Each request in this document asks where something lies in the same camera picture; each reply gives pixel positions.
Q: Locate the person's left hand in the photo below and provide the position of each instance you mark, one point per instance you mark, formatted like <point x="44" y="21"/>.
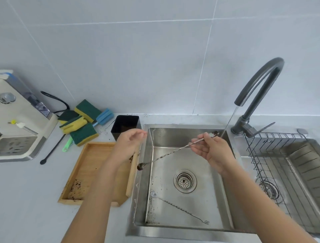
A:
<point x="128" y="146"/>

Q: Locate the person's right hand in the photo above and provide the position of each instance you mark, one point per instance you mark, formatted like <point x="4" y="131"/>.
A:
<point x="218" y="152"/>

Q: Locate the person's left fingers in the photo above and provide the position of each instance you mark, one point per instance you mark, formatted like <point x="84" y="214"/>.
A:
<point x="140" y="134"/>

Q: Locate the person's right thumb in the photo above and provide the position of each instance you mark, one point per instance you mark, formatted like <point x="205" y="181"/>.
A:
<point x="204" y="137"/>

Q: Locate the long twisted metal bar spoon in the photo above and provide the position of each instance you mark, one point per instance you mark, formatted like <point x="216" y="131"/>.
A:
<point x="140" y="167"/>

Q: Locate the person's right forearm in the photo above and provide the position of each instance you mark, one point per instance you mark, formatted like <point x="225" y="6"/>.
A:
<point x="255" y="205"/>

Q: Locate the person's left forearm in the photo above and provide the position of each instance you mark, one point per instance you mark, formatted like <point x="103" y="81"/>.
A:
<point x="100" y="197"/>

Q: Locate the black square plastic container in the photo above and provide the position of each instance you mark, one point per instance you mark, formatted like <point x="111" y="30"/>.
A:
<point x="125" y="127"/>

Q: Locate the water stream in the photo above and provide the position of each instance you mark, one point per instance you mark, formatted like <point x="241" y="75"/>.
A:
<point x="230" y="120"/>

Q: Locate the round metal sink strainer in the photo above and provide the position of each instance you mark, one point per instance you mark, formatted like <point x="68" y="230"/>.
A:
<point x="185" y="181"/>

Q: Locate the large stainless steel sink basin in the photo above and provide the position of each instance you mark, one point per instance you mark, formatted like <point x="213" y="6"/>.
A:
<point x="165" y="175"/>

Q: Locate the green and yellow sponge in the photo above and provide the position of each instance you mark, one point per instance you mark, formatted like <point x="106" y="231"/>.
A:
<point x="67" y="115"/>
<point x="73" y="124"/>
<point x="87" y="109"/>
<point x="83" y="135"/>

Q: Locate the wooden tray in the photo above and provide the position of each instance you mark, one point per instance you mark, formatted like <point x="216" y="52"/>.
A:
<point x="87" y="167"/>

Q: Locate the long twisted metal bar fork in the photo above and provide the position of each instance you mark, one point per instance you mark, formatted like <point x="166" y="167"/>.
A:
<point x="180" y="208"/>

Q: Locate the grey curved kitchen faucet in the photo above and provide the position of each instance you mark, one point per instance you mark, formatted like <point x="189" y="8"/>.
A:
<point x="260" y="82"/>

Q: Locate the round metal drain under rack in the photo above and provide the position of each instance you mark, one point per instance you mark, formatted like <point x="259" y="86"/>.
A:
<point x="268" y="189"/>

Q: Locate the coffee grounds pile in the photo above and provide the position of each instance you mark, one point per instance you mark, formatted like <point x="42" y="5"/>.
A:
<point x="75" y="191"/>

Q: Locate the long black stirring spoon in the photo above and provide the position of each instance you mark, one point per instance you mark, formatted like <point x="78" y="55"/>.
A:
<point x="51" y="152"/>

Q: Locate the cream espresso machine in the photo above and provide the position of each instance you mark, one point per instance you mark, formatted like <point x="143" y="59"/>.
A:
<point x="17" y="125"/>

